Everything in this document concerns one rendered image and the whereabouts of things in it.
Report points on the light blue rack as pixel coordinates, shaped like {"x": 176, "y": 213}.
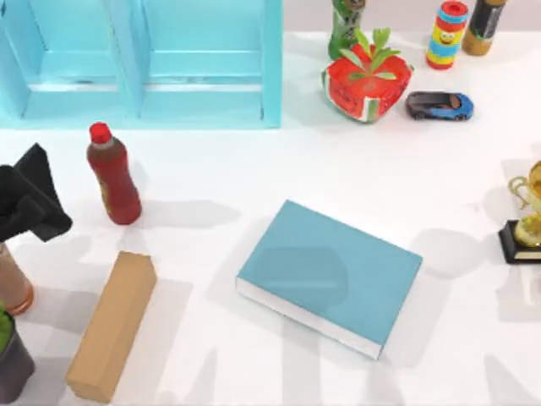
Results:
{"x": 203, "y": 63}

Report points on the blue and black toy car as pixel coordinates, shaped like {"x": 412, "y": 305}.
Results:
{"x": 441, "y": 106}

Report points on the black and gold bottle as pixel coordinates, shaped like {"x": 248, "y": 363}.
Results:
{"x": 484, "y": 25}

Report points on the green bottle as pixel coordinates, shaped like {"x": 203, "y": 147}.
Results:
{"x": 343, "y": 29}

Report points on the gold trophy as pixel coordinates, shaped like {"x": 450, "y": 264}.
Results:
{"x": 528, "y": 232}

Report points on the watermelon patterned plant pot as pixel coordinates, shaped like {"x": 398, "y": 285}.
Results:
{"x": 363, "y": 91}

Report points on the striped smiley face cylinder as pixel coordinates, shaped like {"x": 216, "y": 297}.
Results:
{"x": 444, "y": 40}

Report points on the blue book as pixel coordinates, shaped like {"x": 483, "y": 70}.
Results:
{"x": 334, "y": 275}

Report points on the red bottle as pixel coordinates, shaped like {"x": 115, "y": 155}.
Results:
{"x": 115, "y": 177}

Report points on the dark pot with green plant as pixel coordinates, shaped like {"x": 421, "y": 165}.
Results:
{"x": 14, "y": 368}

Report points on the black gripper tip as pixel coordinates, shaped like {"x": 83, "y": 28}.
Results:
{"x": 40, "y": 203}

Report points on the brown wooden block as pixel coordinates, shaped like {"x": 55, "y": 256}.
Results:
{"x": 112, "y": 325}

